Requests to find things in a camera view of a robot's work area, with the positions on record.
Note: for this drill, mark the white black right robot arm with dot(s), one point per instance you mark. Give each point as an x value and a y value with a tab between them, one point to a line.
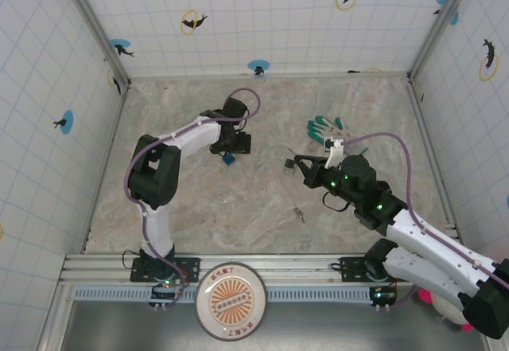
429	255

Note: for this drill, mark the round plate with orange print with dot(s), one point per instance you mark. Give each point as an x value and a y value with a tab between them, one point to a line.
230	301

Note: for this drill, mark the small blue square object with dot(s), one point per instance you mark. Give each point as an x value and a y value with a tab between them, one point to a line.
229	160

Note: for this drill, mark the white pink plush toy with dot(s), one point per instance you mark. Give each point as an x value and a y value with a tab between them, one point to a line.
441	307

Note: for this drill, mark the green and white work glove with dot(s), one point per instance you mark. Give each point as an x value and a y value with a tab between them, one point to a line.
318	130

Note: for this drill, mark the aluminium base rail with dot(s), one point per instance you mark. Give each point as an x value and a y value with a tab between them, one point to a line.
302	264

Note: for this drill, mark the aluminium table edge bar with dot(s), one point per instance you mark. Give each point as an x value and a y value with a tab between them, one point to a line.
105	168
431	152
199	76

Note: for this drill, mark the aluminium corner post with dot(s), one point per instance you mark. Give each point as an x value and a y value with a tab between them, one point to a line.
97	28
438	28

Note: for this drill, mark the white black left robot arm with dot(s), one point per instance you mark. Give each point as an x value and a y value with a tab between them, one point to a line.
161	227

